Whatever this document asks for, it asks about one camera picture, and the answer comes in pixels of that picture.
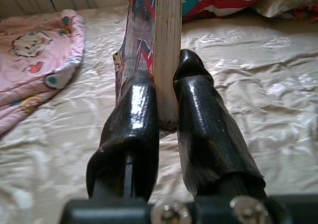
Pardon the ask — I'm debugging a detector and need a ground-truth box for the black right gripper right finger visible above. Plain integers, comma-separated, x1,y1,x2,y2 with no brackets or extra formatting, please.
173,49,270,201

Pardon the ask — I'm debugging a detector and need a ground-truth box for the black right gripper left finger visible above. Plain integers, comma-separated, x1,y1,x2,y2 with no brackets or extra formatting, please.
85,78,160,200

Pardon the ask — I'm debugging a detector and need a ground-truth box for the colourful paperback book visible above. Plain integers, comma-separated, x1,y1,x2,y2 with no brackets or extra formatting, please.
112,0,183,135

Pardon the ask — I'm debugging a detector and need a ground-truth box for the grey floral bed sheet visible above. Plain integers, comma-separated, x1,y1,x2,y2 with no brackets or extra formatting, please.
0,4,318,224

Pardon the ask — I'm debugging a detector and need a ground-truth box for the pink cartoon blanket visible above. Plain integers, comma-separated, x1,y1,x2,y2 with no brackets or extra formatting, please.
0,9,86,138

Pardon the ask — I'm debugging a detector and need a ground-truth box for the star and stripes pillow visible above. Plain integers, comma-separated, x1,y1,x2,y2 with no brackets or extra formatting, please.
181,0,286,18

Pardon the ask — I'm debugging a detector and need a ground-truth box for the red crumpled cloth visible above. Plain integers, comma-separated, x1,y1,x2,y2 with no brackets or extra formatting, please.
293,2,318,23

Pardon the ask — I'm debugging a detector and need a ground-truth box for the grey floral pillow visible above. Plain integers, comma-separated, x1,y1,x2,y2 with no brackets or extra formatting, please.
250,0,318,18

